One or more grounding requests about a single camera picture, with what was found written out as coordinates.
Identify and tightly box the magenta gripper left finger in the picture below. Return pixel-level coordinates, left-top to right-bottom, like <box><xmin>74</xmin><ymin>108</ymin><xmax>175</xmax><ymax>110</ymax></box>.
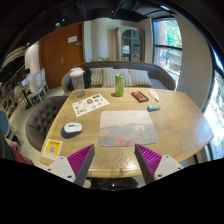
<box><xmin>47</xmin><ymin>145</ymin><xmax>95</xmax><ymax>186</ymax></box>

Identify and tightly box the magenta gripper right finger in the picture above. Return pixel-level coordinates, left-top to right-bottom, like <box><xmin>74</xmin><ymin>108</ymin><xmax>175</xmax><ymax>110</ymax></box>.
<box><xmin>134</xmin><ymin>144</ymin><xmax>182</xmax><ymax>184</ymax></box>

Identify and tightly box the white and navy computer mouse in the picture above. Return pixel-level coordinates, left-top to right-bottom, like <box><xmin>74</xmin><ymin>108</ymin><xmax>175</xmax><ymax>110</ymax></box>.
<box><xmin>61</xmin><ymin>122</ymin><xmax>82</xmax><ymax>139</ymax></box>

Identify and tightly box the floral landscape mouse pad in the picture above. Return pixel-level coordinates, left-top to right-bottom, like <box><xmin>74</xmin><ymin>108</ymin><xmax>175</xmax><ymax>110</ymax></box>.
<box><xmin>98</xmin><ymin>110</ymin><xmax>159</xmax><ymax>147</ymax></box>

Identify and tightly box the yellow QR code card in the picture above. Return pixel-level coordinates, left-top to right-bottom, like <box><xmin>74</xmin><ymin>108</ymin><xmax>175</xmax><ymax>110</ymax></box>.
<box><xmin>43</xmin><ymin>139</ymin><xmax>63</xmax><ymax>160</ymax></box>

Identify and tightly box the small teal wrapped item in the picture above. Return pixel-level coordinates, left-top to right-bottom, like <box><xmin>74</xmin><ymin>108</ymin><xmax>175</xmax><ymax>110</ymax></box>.
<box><xmin>147</xmin><ymin>105</ymin><xmax>160</xmax><ymax>112</ymax></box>

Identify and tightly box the grey tufted chair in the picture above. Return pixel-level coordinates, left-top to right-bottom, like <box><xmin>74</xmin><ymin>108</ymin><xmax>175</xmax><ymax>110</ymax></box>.
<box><xmin>26</xmin><ymin>96</ymin><xmax>67</xmax><ymax>151</ymax></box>

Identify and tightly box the white sticker sheet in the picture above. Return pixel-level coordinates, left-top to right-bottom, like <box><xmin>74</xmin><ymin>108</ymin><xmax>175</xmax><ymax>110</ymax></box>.
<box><xmin>72</xmin><ymin>94</ymin><xmax>109</xmax><ymax>117</ymax></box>

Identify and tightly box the black and red phone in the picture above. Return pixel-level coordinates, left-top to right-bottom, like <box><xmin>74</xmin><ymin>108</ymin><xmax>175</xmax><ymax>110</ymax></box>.
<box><xmin>131</xmin><ymin>91</ymin><xmax>149</xmax><ymax>103</ymax></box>

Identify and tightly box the white tube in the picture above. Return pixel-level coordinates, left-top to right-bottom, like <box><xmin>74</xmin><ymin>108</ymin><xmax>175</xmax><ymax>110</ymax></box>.
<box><xmin>148</xmin><ymin>88</ymin><xmax>159</xmax><ymax>102</ymax></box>

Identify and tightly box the blue chair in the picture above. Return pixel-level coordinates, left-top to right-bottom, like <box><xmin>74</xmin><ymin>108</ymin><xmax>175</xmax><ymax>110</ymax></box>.
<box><xmin>0</xmin><ymin>111</ymin><xmax>13</xmax><ymax>139</ymax></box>

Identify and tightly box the striped cushion right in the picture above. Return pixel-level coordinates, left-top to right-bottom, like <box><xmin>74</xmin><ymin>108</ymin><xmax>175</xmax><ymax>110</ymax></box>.
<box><xmin>128</xmin><ymin>69</ymin><xmax>152</xmax><ymax>87</ymax></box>

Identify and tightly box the striped cushion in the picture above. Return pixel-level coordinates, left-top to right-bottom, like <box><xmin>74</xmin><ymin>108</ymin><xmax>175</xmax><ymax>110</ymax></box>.
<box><xmin>90</xmin><ymin>68</ymin><xmax>103</xmax><ymax>86</ymax></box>
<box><xmin>102</xmin><ymin>68</ymin><xmax>133</xmax><ymax>88</ymax></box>
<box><xmin>128</xmin><ymin>69</ymin><xmax>152</xmax><ymax>87</ymax></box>

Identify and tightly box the clear plastic tumbler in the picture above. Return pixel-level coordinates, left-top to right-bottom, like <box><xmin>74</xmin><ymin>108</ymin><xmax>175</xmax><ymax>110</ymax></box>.
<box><xmin>70</xmin><ymin>68</ymin><xmax>85</xmax><ymax>98</ymax></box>

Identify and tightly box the green drink can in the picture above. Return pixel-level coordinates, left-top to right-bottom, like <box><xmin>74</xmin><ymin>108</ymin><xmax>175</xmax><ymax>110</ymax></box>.
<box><xmin>115</xmin><ymin>74</ymin><xmax>124</xmax><ymax>97</ymax></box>

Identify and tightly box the black backpack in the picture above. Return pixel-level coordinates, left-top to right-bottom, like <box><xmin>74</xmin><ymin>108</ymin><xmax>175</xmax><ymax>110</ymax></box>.
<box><xmin>68</xmin><ymin>66</ymin><xmax>92</xmax><ymax>91</ymax></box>

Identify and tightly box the striped cushion left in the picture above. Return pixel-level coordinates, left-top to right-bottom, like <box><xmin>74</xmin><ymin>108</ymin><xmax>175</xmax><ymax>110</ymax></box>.
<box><xmin>90</xmin><ymin>68</ymin><xmax>103</xmax><ymax>86</ymax></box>

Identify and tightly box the white dining chair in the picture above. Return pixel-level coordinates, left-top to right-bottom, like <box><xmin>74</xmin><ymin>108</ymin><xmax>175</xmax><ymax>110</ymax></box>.
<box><xmin>25</xmin><ymin>69</ymin><xmax>46</xmax><ymax>103</ymax></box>

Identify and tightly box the grey curved sofa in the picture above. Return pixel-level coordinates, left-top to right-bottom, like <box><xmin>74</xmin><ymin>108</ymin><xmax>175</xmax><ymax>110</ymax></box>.
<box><xmin>60</xmin><ymin>60</ymin><xmax>177</xmax><ymax>93</ymax></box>

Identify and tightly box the striped cushion middle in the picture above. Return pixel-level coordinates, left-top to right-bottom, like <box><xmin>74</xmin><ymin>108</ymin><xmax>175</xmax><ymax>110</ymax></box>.
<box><xmin>102</xmin><ymin>68</ymin><xmax>133</xmax><ymax>88</ymax></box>

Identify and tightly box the orange wooden door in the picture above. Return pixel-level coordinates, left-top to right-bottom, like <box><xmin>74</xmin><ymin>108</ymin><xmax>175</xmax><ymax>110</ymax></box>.
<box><xmin>39</xmin><ymin>22</ymin><xmax>85</xmax><ymax>89</ymax></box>

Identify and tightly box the glass door cabinet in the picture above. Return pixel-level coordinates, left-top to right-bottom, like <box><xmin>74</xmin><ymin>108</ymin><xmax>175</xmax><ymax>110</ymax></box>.
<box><xmin>115</xmin><ymin>26</ymin><xmax>145</xmax><ymax>62</ymax></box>

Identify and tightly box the window with dark frame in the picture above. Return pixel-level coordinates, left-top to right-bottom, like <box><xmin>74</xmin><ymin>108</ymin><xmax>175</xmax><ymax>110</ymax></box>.
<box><xmin>152</xmin><ymin>18</ymin><xmax>182</xmax><ymax>82</ymax></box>

